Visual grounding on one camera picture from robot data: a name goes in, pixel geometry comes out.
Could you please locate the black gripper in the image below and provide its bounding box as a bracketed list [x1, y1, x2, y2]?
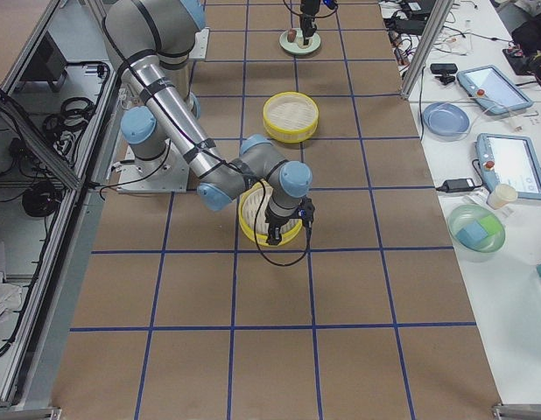
[264, 203, 299, 246]
[299, 0, 318, 40]

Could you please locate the dark red bun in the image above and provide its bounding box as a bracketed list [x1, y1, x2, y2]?
[287, 29, 297, 43]

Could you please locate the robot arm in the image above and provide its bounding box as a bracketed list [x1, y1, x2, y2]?
[102, 1, 314, 245]

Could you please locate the yellow rimmed steamer basket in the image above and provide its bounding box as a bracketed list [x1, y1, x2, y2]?
[263, 92, 320, 144]

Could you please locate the mint green plate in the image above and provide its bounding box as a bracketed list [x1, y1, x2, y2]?
[278, 28, 321, 56]

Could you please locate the black webcam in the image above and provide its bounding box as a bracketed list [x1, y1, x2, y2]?
[430, 63, 458, 86]

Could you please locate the blue plate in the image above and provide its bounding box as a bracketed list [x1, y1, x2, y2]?
[422, 102, 470, 139]

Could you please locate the black power adapter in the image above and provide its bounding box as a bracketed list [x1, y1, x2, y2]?
[437, 178, 477, 193]

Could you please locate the upper teach pendant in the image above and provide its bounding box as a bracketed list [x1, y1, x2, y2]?
[456, 65, 533, 115]

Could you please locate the teach pendant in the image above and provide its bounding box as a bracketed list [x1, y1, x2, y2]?
[456, 65, 533, 115]
[475, 133, 541, 200]

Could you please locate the green bowl with sponges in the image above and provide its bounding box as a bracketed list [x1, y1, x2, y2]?
[446, 204, 506, 262]

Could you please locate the paper cup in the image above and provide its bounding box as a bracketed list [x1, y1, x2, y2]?
[487, 184, 518, 209]

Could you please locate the lower teach pendant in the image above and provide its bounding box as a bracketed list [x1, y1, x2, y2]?
[475, 133, 541, 200]

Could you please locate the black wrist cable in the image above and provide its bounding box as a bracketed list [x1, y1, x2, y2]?
[252, 177, 315, 268]
[282, 0, 340, 21]

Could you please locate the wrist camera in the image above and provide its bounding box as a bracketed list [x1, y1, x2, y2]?
[297, 197, 315, 229]

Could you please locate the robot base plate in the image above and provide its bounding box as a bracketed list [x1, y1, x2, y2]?
[116, 142, 189, 193]

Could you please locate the aluminium frame post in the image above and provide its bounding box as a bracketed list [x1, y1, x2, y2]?
[400, 0, 453, 100]

